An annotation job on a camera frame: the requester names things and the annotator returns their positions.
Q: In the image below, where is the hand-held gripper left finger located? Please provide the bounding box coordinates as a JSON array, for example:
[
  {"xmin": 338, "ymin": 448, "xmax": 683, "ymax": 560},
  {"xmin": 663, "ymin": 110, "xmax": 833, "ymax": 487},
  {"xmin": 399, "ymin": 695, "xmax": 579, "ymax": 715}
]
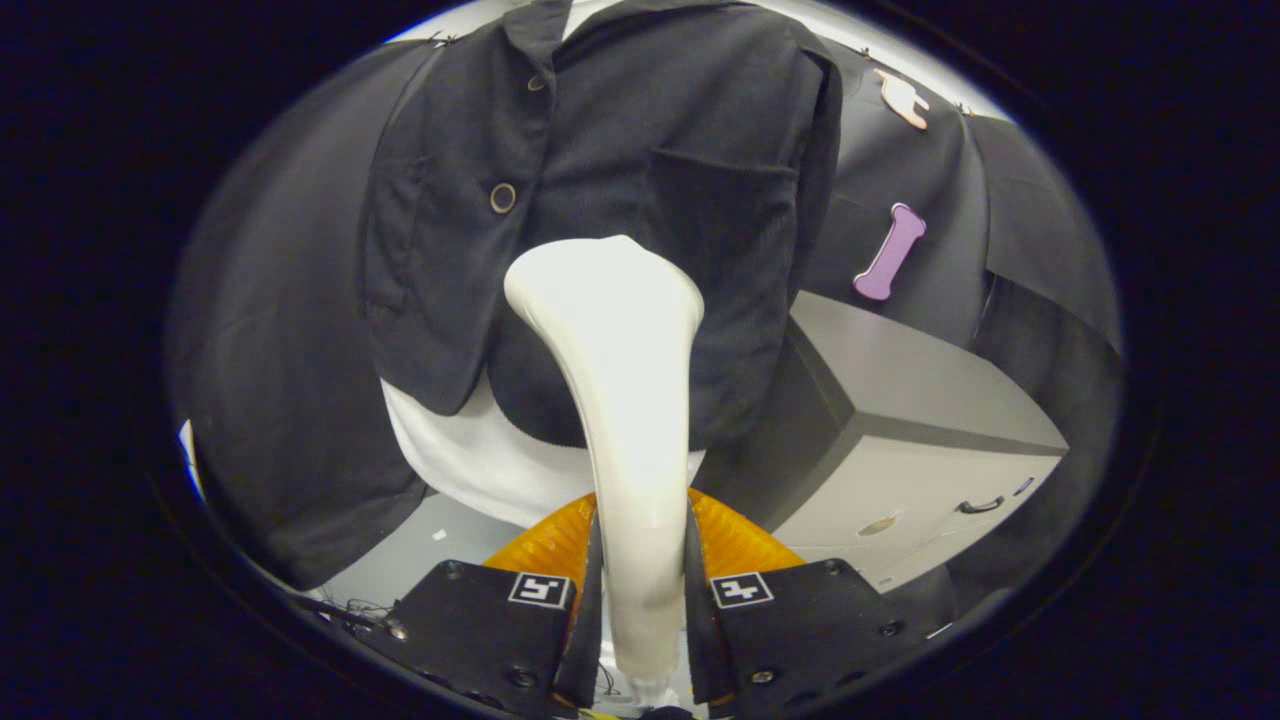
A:
[{"xmin": 385, "ymin": 492, "xmax": 604, "ymax": 719}]

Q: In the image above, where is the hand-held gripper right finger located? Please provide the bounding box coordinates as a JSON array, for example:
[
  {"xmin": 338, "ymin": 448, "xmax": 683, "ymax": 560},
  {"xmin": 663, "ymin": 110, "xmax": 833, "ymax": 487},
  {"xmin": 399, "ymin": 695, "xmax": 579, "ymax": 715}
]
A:
[{"xmin": 685, "ymin": 488, "xmax": 956, "ymax": 719}]

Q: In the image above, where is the white garment steamer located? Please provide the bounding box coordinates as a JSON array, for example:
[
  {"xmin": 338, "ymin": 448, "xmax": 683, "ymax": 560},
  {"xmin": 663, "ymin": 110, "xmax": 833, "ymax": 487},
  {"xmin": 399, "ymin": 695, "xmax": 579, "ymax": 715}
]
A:
[{"xmin": 503, "ymin": 235, "xmax": 706, "ymax": 706}]

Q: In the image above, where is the black suit jacket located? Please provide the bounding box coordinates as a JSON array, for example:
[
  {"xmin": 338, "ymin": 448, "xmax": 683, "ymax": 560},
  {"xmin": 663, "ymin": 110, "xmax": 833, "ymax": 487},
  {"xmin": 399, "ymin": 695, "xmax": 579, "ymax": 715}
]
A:
[{"xmin": 362, "ymin": 0, "xmax": 844, "ymax": 451}]

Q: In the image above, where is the grey cabinet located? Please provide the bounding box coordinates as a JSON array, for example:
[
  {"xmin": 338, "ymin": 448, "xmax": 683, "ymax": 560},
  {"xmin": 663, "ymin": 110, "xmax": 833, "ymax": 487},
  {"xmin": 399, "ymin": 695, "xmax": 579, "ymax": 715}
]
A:
[{"xmin": 700, "ymin": 290, "xmax": 1069, "ymax": 593}]

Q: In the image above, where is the thin black cable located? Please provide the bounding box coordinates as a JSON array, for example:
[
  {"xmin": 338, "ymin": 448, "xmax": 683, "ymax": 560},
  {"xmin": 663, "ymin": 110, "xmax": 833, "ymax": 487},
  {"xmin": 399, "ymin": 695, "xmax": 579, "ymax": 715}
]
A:
[{"xmin": 296, "ymin": 594, "xmax": 403, "ymax": 633}]

